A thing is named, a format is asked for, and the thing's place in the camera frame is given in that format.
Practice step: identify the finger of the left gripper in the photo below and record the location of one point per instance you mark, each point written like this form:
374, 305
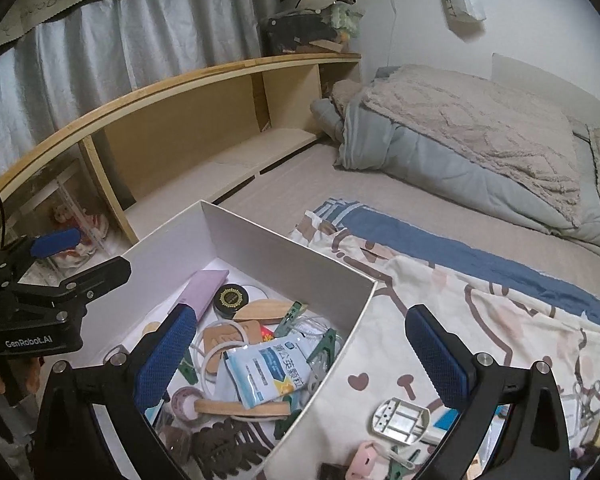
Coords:
54, 243
97, 281

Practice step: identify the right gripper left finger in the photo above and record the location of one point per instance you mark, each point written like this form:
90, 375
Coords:
158, 355

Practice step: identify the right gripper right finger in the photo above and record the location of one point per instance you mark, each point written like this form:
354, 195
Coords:
446, 360

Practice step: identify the green plastic clip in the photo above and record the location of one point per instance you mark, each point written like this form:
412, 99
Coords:
287, 323
323, 356

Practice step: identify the white tape roll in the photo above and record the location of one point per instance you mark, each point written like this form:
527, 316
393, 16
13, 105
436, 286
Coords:
183, 404

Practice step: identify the brown leather piece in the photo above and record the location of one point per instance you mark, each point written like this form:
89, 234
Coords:
248, 333

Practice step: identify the white plastic socket part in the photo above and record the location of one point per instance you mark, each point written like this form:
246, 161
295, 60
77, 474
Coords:
400, 422

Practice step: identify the pink purple case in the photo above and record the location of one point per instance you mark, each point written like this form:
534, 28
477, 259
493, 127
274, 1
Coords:
200, 290

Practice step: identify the cartoon printed bed sheet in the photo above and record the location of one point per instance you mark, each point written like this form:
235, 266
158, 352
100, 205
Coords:
377, 363

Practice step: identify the black round tin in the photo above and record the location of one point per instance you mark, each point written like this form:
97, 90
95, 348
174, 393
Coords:
229, 299

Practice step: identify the white blue medicine sachet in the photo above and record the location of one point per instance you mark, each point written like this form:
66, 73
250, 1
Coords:
268, 371

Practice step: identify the brown hair claw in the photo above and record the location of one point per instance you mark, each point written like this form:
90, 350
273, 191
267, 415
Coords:
227, 448

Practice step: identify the white cardboard box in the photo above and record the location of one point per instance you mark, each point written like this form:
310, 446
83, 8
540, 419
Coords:
203, 237

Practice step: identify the wooden oval board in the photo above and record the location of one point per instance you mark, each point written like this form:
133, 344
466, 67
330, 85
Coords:
267, 311

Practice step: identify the wooden shelf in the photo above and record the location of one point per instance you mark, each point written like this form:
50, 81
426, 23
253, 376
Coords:
198, 136

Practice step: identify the silver curtain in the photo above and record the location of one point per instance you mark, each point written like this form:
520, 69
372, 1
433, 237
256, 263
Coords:
104, 49

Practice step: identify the grey quilted blanket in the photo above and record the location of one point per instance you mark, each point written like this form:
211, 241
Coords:
504, 152

